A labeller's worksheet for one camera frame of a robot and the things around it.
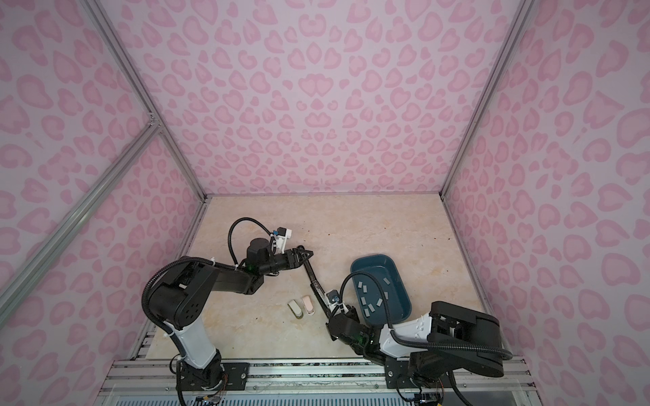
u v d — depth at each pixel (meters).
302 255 0.88
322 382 0.72
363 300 0.88
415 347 0.47
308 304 0.84
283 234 0.86
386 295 0.90
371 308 0.86
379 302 0.88
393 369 0.73
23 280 0.52
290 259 0.82
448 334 0.48
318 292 0.87
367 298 0.88
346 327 0.62
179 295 0.49
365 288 0.90
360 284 0.91
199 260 0.55
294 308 0.84
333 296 0.72
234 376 0.73
